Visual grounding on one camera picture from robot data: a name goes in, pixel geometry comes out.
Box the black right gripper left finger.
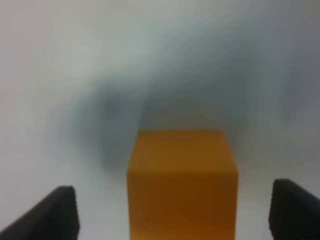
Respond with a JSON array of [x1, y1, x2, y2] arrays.
[[0, 186, 80, 240]]

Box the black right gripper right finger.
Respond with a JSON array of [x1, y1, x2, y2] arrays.
[[268, 179, 320, 240]]

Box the orange cube block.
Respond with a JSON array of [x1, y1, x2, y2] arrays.
[[126, 129, 238, 240]]

